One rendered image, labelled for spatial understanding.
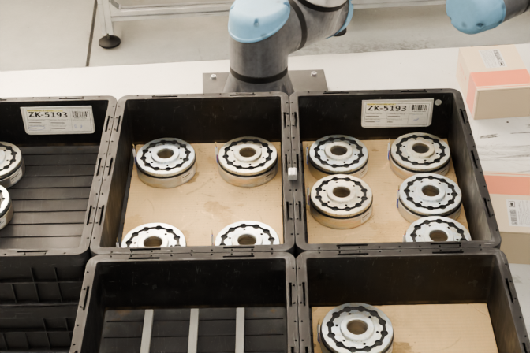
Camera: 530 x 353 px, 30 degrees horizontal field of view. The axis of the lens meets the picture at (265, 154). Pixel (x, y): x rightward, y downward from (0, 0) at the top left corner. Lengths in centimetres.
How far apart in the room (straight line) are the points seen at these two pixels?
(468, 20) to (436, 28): 226
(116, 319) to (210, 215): 26
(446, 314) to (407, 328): 7
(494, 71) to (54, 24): 212
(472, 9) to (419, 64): 80
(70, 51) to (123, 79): 146
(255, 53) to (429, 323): 67
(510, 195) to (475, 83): 34
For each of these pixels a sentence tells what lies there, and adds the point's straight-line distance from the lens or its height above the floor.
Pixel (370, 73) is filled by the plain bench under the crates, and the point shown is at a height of 70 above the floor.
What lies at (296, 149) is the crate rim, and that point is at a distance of 161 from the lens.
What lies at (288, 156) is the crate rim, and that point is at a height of 93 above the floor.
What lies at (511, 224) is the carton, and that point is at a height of 78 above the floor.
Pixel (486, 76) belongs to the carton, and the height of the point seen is 78.
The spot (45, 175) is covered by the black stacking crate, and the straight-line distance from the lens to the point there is 177.
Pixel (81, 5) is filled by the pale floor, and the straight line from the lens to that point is 393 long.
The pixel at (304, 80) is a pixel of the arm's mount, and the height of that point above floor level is 74.
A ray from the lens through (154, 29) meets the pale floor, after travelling 373.
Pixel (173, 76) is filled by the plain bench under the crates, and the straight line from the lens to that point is 221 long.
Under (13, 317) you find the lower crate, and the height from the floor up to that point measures 80.
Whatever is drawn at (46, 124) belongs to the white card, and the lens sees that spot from 180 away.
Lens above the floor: 193
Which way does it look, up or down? 39 degrees down
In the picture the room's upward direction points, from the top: 2 degrees counter-clockwise
